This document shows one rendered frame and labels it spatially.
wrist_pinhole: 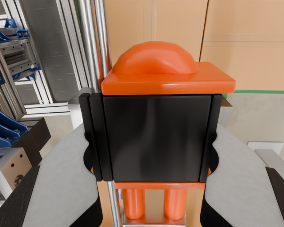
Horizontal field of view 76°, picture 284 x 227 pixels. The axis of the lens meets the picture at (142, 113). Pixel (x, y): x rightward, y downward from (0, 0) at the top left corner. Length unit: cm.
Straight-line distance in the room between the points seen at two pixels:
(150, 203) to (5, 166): 43
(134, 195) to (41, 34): 115
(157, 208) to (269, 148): 179
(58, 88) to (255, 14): 109
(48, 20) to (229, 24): 90
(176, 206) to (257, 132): 165
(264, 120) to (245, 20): 109
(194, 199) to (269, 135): 137
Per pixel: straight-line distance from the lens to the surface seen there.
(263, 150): 192
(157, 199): 22
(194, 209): 64
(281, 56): 94
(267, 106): 172
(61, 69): 124
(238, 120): 167
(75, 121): 88
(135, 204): 19
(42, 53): 127
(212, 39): 80
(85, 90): 97
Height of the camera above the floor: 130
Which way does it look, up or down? 62 degrees down
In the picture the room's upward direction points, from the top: 177 degrees counter-clockwise
